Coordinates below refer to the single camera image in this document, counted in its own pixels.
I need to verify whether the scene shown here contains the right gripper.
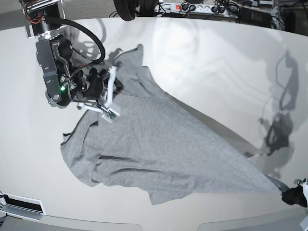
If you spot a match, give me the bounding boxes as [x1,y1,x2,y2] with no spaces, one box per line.
[69,67,123,103]

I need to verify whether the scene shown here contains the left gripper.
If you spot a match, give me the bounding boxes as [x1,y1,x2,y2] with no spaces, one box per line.
[282,178,308,207]

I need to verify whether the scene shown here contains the grey t-shirt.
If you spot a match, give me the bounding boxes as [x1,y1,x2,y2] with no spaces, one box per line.
[61,45,283,205]

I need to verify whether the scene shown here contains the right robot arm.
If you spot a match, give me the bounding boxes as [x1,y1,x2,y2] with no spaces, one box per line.
[20,0,123,112]

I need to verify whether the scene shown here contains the black wheel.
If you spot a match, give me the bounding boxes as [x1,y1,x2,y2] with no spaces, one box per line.
[113,0,158,22]

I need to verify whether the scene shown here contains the white power strip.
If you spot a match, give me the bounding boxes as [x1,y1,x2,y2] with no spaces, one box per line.
[154,2,240,17]

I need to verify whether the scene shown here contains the black power adapter box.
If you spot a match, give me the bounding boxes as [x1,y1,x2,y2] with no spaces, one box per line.
[238,8,272,27]

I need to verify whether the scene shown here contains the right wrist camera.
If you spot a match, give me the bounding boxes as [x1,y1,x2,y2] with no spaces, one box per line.
[102,103,121,123]

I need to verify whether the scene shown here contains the white slotted bracket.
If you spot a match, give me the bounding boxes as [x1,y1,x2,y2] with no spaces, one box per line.
[0,192,46,221]

